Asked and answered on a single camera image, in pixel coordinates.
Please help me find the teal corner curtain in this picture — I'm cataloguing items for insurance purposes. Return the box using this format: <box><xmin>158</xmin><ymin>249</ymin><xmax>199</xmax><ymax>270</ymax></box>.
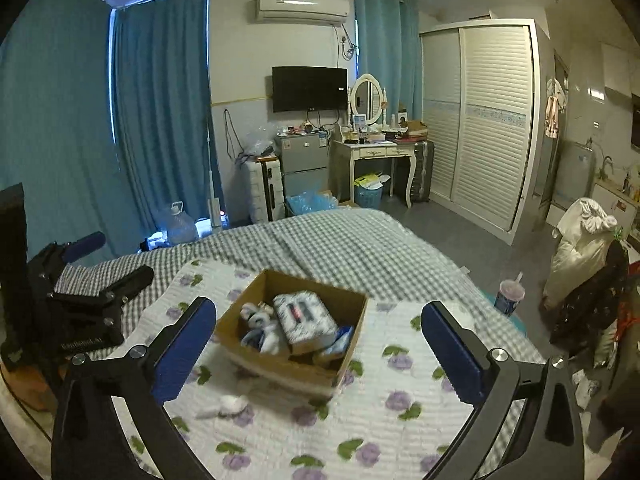
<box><xmin>354</xmin><ymin>0</ymin><xmax>423</xmax><ymax>119</ymax></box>

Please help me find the white stuffed laundry bag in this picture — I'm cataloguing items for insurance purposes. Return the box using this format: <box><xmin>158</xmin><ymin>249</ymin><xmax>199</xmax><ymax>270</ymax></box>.
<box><xmin>542</xmin><ymin>197</ymin><xmax>618</xmax><ymax>311</ymax></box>

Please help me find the white suitcase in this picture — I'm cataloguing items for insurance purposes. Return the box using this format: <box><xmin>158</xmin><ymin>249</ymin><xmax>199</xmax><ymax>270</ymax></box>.
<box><xmin>242</xmin><ymin>157</ymin><xmax>285</xmax><ymax>223</ymax></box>

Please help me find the clear water jug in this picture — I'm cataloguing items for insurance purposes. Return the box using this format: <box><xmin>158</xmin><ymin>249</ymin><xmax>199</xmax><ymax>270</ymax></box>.
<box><xmin>164</xmin><ymin>200</ymin><xmax>198</xmax><ymax>246</ymax></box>

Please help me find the white louvered wardrobe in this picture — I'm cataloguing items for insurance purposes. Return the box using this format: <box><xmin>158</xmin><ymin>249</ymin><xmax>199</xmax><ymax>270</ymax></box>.
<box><xmin>420</xmin><ymin>18</ymin><xmax>542</xmax><ymax>244</ymax></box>

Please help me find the dark suitcase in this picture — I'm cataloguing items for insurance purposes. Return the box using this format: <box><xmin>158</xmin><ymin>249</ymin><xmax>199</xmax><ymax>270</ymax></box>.
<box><xmin>410</xmin><ymin>141</ymin><xmax>435</xmax><ymax>203</ymax></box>

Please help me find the small grey fridge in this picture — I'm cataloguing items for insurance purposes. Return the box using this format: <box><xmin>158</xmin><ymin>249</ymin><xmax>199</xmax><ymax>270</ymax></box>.
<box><xmin>276</xmin><ymin>134</ymin><xmax>329</xmax><ymax>197</ymax></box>

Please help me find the teal window curtain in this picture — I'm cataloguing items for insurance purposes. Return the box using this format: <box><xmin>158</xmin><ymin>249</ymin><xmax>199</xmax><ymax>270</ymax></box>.
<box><xmin>1</xmin><ymin>0</ymin><xmax>222</xmax><ymax>260</ymax></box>

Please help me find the floral tissue pack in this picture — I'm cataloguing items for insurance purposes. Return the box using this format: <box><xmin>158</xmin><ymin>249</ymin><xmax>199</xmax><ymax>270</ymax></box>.
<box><xmin>273</xmin><ymin>290</ymin><xmax>338</xmax><ymax>356</ymax></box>

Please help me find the black wall television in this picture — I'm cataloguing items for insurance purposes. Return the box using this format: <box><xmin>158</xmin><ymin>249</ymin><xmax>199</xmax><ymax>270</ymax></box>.
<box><xmin>271</xmin><ymin>66</ymin><xmax>348</xmax><ymax>113</ymax></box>

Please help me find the white oval vanity mirror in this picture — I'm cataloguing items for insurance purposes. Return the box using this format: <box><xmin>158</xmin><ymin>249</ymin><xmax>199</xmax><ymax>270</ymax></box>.
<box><xmin>349</xmin><ymin>74</ymin><xmax>384</xmax><ymax>126</ymax></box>

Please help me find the grey washing machine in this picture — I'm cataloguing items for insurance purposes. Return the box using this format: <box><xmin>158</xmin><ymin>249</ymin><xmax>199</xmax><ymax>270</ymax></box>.
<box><xmin>552</xmin><ymin>141</ymin><xmax>596</xmax><ymax>209</ymax></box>

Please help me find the brown cardboard box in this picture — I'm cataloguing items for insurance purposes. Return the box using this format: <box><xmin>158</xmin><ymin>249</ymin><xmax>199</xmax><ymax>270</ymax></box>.
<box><xmin>215</xmin><ymin>270</ymin><xmax>367</xmax><ymax>399</ymax></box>

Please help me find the blue plastic bag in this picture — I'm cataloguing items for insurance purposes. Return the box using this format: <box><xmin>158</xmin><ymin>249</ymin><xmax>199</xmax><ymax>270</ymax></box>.
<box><xmin>285</xmin><ymin>191</ymin><xmax>338</xmax><ymax>216</ymax></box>

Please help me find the plastic drink cup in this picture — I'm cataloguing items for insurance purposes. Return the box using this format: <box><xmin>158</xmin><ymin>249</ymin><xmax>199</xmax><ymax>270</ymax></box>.
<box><xmin>495</xmin><ymin>272</ymin><xmax>525</xmax><ymax>316</ymax></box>

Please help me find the small white sock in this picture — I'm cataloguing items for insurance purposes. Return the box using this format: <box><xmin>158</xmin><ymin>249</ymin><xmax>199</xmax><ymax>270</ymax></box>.
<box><xmin>195</xmin><ymin>396</ymin><xmax>248</xmax><ymax>419</ymax></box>

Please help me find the blue small tissue packet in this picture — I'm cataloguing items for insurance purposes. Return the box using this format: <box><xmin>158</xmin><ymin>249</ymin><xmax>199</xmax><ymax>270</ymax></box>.
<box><xmin>321</xmin><ymin>326</ymin><xmax>355</xmax><ymax>361</ymax></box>

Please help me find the white air conditioner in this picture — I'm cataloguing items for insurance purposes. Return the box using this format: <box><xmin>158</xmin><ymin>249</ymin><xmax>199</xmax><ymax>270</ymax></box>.
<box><xmin>256</xmin><ymin>0</ymin><xmax>349</xmax><ymax>24</ymax></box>

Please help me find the white dressing table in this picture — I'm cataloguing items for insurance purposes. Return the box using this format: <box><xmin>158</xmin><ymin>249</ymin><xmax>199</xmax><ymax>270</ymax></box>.
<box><xmin>329</xmin><ymin>141</ymin><xmax>418</xmax><ymax>208</ymax></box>

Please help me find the floral quilted mat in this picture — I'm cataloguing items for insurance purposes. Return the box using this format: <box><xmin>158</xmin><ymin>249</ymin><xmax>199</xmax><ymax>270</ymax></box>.
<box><xmin>126</xmin><ymin>260</ymin><xmax>472</xmax><ymax>479</ymax></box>

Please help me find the blue waste basket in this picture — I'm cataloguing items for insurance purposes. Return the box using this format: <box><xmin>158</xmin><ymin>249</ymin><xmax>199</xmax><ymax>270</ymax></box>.
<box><xmin>354</xmin><ymin>174</ymin><xmax>390</xmax><ymax>209</ymax></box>

